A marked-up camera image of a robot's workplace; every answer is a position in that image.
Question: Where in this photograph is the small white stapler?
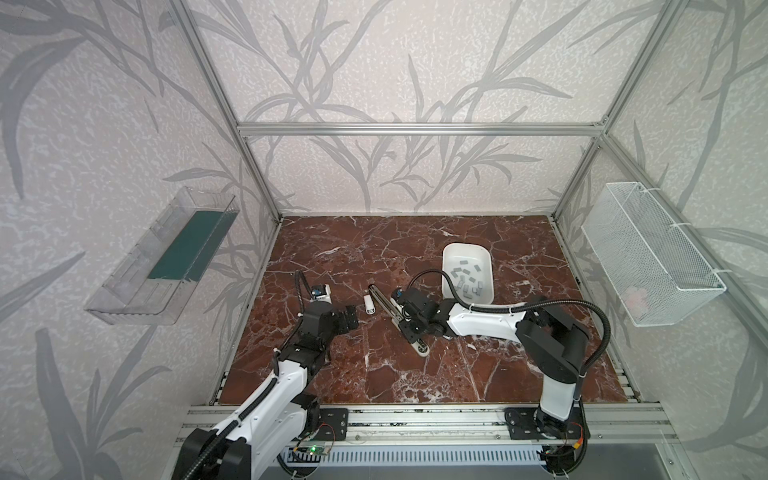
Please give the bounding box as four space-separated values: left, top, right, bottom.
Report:
364 294 376 315

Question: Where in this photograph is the grey white large stapler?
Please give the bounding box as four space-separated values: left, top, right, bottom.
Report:
368 284 430 358

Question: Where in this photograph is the clear wall shelf green mat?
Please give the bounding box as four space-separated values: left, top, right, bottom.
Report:
85 187 240 326

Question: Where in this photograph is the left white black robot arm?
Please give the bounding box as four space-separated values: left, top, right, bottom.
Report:
172 300 359 479

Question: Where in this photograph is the aluminium front rail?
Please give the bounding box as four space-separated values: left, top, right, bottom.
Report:
320 403 680 447

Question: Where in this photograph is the green circuit board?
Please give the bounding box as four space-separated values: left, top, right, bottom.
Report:
291 444 332 463

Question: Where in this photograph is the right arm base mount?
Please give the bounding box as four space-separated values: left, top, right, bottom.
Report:
503 406 590 444

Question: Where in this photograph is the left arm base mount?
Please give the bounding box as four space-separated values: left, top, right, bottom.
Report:
301 407 349 442

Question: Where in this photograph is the white plastic tray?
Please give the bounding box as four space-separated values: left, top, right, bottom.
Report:
442 243 494 305

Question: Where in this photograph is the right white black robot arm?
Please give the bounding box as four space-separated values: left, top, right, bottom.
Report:
389 287 611 427

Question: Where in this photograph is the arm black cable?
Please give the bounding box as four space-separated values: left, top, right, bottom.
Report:
406 268 613 415
179 269 313 480

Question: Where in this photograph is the white wire mesh basket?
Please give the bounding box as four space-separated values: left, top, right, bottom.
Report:
582 182 727 327

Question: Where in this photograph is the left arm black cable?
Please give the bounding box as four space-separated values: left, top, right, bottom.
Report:
179 269 313 480

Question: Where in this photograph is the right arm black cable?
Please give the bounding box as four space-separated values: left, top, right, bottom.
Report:
406 268 613 415

